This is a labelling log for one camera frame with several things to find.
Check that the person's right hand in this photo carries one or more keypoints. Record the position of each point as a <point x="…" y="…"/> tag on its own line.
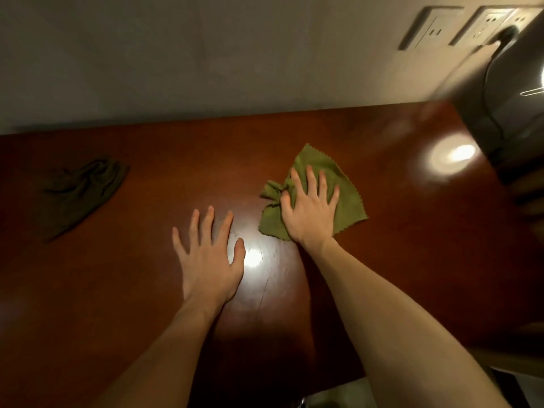
<point x="309" y="220"/>

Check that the person's left hand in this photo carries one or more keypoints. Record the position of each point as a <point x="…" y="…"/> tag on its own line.
<point x="209" y="265"/>

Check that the person's right little finger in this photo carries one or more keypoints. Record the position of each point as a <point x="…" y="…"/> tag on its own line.
<point x="334" y="197"/>

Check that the person's right thumb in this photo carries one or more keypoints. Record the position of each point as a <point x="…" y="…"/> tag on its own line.
<point x="286" y="204"/>

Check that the person's left thumb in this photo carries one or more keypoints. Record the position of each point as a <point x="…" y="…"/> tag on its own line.
<point x="239" y="257"/>

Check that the person's right middle finger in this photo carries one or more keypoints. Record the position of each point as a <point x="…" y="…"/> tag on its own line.
<point x="312" y="182"/>

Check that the person's left middle finger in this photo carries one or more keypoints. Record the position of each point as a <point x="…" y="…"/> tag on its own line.
<point x="207" y="227"/>

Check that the person's left little finger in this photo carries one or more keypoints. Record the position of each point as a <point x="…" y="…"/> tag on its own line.
<point x="179" y="244"/>

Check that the green microfibre cloth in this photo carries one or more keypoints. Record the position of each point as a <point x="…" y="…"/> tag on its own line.
<point x="349" y="195"/>

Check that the person's left forearm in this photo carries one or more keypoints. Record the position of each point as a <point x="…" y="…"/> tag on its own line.
<point x="166" y="356"/>

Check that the person's right forearm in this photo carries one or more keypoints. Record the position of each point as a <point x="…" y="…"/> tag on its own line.
<point x="395" y="335"/>

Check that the dark green crumpled cloth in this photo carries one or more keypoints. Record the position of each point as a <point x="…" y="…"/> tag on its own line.
<point x="76" y="192"/>

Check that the black kettle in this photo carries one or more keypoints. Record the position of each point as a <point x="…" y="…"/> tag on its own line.
<point x="510" y="89"/>

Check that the black power plug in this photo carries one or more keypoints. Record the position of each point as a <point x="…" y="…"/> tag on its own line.
<point x="504" y="37"/>

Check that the white wall socket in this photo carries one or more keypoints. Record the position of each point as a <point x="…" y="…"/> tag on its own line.
<point x="431" y="27"/>
<point x="488" y="25"/>

